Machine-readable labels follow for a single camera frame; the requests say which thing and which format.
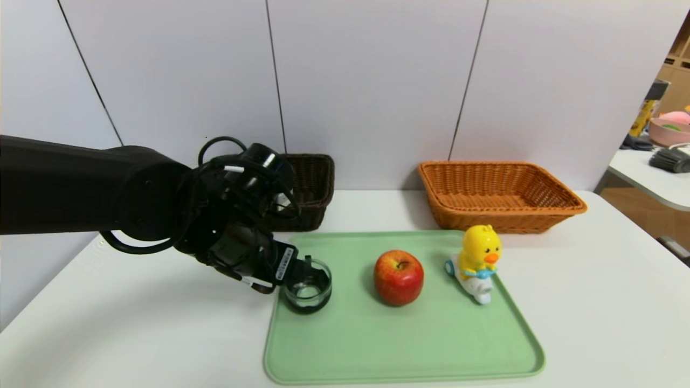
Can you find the wooden shelf unit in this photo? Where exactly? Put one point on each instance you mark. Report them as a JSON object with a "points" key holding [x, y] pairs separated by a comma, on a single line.
{"points": [[676, 86]]}

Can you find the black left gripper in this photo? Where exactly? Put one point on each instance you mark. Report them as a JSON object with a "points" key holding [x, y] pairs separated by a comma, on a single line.
{"points": [[285, 264]]}

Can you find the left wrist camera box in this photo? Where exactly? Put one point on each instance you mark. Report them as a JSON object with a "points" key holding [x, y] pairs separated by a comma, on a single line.
{"points": [[264, 159]]}

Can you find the dark grey floor object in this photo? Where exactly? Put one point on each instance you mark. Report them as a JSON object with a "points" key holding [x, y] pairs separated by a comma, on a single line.
{"points": [[676, 250]]}

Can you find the yellow black bottle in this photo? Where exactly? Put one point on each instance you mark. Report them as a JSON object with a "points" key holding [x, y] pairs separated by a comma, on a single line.
{"points": [[641, 118]]}

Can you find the dark brown wicker basket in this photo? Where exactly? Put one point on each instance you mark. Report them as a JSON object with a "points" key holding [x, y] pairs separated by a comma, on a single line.
{"points": [[312, 178]]}

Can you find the light green plastic tray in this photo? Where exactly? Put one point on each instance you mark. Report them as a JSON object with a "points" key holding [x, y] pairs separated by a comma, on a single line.
{"points": [[399, 339]]}

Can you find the small clear glass cup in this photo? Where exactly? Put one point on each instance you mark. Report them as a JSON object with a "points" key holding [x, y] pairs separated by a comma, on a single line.
{"points": [[308, 299]]}

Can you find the black flat item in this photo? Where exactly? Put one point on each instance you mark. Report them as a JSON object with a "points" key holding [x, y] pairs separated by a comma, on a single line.
{"points": [[636, 144]]}

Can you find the pink bowl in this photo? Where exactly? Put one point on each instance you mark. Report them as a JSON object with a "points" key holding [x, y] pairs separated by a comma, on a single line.
{"points": [[666, 134]]}

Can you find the yellow duck scooter toy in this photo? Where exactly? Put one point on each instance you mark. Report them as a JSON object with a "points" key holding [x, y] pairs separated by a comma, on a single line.
{"points": [[477, 248]]}

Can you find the pink plush toy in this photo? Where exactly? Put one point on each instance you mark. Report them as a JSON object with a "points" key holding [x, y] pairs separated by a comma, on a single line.
{"points": [[676, 117]]}

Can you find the red apple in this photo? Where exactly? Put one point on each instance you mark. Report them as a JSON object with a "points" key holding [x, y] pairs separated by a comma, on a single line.
{"points": [[399, 280]]}

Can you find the white side table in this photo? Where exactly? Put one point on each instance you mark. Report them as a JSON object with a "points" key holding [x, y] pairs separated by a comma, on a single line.
{"points": [[647, 183]]}

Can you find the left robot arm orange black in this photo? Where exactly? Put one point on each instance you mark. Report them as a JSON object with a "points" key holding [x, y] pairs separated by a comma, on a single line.
{"points": [[81, 188]]}

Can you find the black brush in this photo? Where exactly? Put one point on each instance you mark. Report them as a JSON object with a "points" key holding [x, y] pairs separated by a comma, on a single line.
{"points": [[668, 160]]}

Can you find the orange wicker basket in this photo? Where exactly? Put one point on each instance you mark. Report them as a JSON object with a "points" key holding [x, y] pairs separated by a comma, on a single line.
{"points": [[501, 218]]}

